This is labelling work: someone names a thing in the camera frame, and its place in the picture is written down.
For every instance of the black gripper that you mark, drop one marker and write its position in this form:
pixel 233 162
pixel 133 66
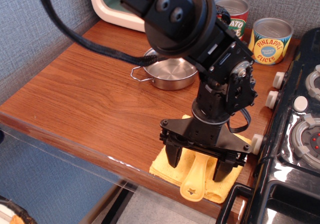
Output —
pixel 212 139

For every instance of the yellow dish brush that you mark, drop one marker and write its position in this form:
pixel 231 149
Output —
pixel 193 186

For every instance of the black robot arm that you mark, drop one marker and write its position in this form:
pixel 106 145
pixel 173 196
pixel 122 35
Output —
pixel 190 29

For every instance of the small metal pot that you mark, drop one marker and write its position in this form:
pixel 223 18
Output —
pixel 171 74

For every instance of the yellow folded cloth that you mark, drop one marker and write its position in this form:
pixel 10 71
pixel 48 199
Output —
pixel 216 192

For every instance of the white stove knob front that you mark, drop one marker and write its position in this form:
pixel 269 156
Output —
pixel 256 143

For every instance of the white stove knob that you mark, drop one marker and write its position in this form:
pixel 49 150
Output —
pixel 278 80
pixel 256 143
pixel 271 99

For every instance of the black toy stove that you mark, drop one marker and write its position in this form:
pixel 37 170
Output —
pixel 286 188

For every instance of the white stove knob middle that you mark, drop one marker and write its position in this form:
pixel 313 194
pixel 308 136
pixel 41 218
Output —
pixel 271 99

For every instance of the white stove knob back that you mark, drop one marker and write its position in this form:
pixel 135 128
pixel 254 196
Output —
pixel 278 80

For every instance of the pineapple slices can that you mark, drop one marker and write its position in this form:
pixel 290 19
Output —
pixel 269 40

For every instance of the tomato sauce can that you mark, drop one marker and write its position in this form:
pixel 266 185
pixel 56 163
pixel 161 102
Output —
pixel 238 10

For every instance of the toy microwave oven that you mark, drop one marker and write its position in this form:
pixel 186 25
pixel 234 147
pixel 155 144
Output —
pixel 112 12

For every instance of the orange object bottom corner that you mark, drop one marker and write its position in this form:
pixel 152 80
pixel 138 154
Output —
pixel 11 213

